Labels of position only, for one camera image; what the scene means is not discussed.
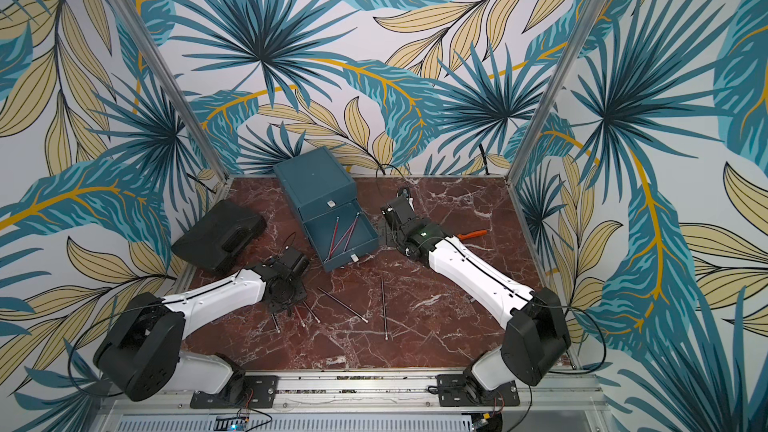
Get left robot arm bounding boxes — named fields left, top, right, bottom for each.
left=94, top=246, right=309, bottom=404

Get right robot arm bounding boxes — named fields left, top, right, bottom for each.
left=381, top=188, right=571, bottom=395

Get black cloth cover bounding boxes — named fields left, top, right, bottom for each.
left=171, top=200, right=267, bottom=276

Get green circuit board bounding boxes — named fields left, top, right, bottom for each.
left=213, top=416, right=248, bottom=432

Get aluminium front rail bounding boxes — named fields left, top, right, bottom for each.
left=90, top=368, right=619, bottom=431

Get teal three-drawer cabinet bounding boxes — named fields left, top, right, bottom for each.
left=272, top=146, right=359, bottom=253

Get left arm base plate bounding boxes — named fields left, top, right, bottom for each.
left=190, top=375, right=279, bottom=409

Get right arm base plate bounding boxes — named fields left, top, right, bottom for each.
left=427, top=374, right=520, bottom=408

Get black pencil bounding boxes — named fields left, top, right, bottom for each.
left=302, top=301, right=322, bottom=324
left=270, top=313, right=281, bottom=333
left=315, top=286, right=369, bottom=323
left=380, top=277, right=390, bottom=341

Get orange handled pliers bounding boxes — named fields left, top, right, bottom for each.
left=457, top=229, right=489, bottom=241

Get teal drawer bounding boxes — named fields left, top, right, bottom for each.
left=303, top=200, right=379, bottom=272

